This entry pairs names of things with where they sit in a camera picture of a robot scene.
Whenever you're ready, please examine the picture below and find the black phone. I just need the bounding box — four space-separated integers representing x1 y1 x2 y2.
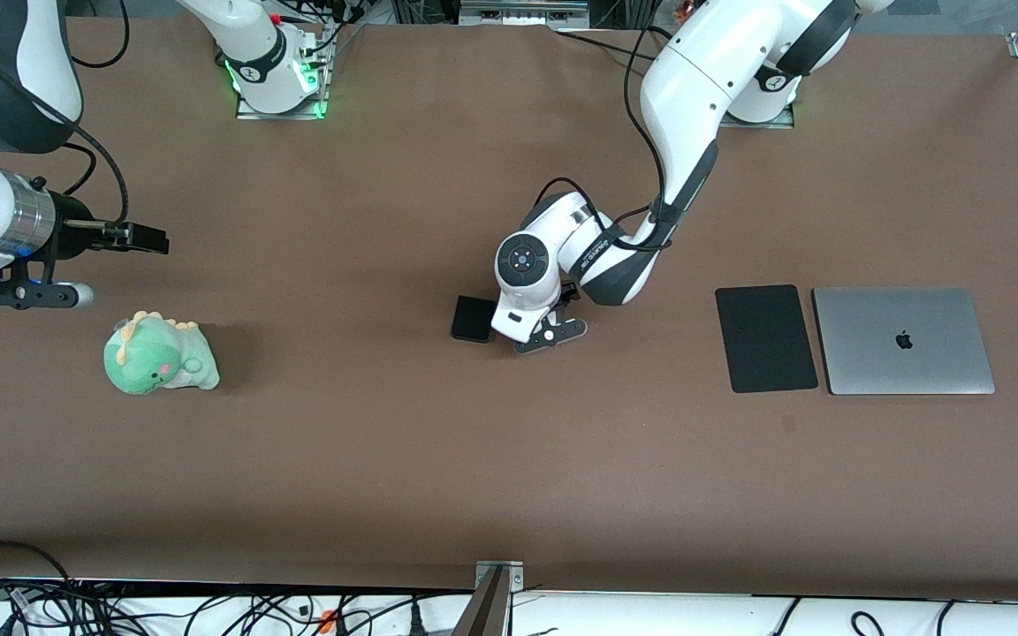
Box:
451 295 498 345

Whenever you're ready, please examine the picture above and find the black mouse pad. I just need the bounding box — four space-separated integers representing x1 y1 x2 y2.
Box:
715 284 819 394

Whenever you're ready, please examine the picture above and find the green dinosaur plush toy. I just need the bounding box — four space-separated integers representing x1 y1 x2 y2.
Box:
103 310 221 396

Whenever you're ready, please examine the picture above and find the grey closed laptop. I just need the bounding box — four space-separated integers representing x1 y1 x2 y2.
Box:
812 287 996 396

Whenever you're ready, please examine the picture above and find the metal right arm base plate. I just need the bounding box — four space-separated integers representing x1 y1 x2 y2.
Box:
235 87 328 121

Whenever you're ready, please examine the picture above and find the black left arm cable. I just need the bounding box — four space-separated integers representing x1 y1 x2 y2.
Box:
534 22 678 254

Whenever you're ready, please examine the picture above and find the black hanging cable loop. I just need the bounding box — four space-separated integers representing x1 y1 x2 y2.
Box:
70 0 131 70

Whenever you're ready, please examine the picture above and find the black cable on table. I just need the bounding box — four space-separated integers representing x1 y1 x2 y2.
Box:
557 31 651 63

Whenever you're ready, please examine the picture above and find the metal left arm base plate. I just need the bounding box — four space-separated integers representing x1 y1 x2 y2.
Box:
719 104 797 131

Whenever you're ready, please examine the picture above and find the aluminium frame rail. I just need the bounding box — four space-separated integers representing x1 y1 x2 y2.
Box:
459 0 590 27

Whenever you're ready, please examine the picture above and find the metal table edge bracket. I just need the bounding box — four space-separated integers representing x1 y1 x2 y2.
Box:
454 560 525 636

